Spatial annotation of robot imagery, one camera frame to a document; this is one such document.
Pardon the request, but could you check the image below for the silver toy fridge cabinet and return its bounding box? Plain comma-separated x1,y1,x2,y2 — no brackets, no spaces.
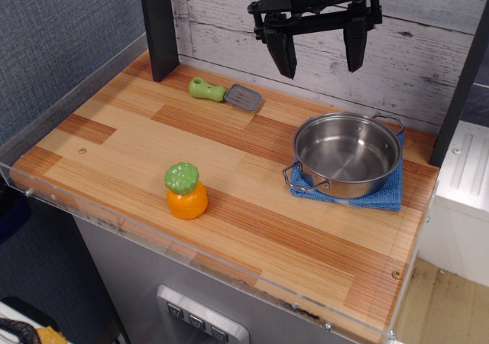
76,218,385,343

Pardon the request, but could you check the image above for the yellow object bottom left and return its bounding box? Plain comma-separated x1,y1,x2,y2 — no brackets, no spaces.
36,326,70,344

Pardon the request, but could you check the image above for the stainless steel saucepan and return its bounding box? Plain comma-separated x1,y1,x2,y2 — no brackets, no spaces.
283,112,405,199

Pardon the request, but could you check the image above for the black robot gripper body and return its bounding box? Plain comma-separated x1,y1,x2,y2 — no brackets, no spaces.
248,0,383,41

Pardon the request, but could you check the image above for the dark grey right post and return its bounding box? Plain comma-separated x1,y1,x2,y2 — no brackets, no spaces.
429,1,488,167

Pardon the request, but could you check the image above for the clear acrylic table guard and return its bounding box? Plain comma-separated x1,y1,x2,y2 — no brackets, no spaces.
8,54,438,343

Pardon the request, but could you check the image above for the dark grey left post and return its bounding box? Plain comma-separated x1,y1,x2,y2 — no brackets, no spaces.
141,0,180,82

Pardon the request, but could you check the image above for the silver dispenser button panel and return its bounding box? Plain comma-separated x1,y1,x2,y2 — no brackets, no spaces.
156,284,251,344

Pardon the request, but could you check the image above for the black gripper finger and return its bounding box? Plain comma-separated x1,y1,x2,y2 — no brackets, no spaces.
264,29,297,80
343,17,368,73

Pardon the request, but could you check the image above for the white toy sink unit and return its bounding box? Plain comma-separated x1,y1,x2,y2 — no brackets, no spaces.
418,121,488,286

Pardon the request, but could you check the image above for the blue folded cloth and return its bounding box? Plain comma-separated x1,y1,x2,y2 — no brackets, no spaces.
289,129,406,213

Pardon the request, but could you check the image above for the dark grey post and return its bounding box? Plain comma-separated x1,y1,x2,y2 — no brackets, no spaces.
429,1,488,167
141,0,180,82

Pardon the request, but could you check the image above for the orange toy carrot green top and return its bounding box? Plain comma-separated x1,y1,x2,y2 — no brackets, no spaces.
164,162,209,220

